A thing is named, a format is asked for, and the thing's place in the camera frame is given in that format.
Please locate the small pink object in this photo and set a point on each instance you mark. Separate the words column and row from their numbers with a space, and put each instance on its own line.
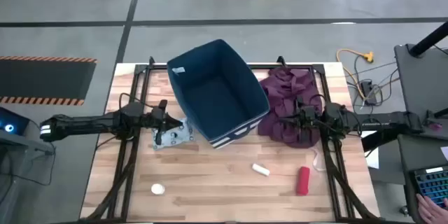
column 434, row 126

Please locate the person's hand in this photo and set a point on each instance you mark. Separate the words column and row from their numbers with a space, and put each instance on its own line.
column 432, row 213

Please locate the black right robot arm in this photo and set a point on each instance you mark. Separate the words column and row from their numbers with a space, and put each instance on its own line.
column 378, row 123

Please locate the black power strip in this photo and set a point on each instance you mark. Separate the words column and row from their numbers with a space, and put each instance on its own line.
column 368, row 92

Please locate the blue backlit keyboard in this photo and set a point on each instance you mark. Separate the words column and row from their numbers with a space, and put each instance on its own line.
column 434, row 185

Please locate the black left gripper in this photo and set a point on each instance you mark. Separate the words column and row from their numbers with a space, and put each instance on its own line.
column 160, row 119

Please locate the white gauze roll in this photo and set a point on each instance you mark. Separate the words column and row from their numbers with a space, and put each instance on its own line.
column 260, row 169

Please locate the black pole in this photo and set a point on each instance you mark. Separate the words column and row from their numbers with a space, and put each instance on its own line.
column 430, row 40

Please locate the grey patterned pouch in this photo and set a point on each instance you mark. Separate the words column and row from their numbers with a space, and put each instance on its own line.
column 175, row 136

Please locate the black hazard striped floor mat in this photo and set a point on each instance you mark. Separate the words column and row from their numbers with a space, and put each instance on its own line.
column 42, row 80

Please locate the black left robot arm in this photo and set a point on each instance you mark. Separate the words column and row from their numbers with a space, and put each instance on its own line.
column 87, row 124

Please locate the red bandage roll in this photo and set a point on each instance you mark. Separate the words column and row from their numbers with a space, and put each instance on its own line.
column 303, row 181

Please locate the white label tag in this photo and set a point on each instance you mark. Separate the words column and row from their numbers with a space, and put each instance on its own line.
column 178, row 70

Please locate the navy white striped fabric bin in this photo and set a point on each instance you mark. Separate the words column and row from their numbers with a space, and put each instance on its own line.
column 217, row 98

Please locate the black metal table frame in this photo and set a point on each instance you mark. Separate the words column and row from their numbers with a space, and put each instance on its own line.
column 140, row 68

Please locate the black device with blue light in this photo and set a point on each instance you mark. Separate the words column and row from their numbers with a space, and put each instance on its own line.
column 10, row 126

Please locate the white paper sheet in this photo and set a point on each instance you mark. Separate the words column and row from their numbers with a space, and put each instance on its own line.
column 374, row 157

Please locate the grey side table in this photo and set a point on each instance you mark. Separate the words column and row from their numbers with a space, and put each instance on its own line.
column 423, row 84

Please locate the purple crumpled cloth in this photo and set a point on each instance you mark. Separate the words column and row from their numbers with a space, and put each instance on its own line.
column 283, row 87

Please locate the dark grey desk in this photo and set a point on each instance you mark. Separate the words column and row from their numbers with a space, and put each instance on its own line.
column 409, row 154

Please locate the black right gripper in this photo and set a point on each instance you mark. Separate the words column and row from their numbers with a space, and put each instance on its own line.
column 308, row 116

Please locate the white round tape roll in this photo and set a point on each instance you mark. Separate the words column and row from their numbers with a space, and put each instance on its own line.
column 157, row 189

